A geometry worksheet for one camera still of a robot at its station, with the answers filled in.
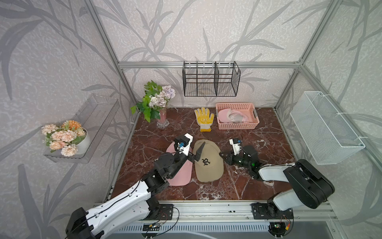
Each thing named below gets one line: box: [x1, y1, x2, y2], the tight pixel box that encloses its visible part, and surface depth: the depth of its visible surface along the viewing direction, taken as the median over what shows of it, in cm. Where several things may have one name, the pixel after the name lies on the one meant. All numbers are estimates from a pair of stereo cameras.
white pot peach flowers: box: [41, 119, 89, 157], surface depth 51 cm
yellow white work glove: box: [194, 107, 215, 132], surface depth 114 cm
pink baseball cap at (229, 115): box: [217, 108, 250, 124], surface depth 113 cm
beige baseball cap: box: [192, 139, 225, 183], surface depth 85 cm
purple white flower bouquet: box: [130, 79, 176, 129], surface depth 88 cm
